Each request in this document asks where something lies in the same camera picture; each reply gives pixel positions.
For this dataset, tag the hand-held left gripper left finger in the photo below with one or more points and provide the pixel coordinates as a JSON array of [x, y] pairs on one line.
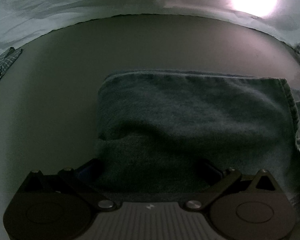
[[86, 173]]

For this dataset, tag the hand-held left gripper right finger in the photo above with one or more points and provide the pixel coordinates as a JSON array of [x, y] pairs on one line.
[[212, 174]]

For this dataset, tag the blue denim jeans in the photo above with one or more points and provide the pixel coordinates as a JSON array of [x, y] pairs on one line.
[[190, 110]]

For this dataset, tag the blue checked shirt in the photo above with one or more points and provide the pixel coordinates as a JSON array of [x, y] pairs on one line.
[[2, 65]]

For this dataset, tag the carrot printed pale sheet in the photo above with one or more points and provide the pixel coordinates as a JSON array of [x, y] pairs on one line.
[[65, 5]]

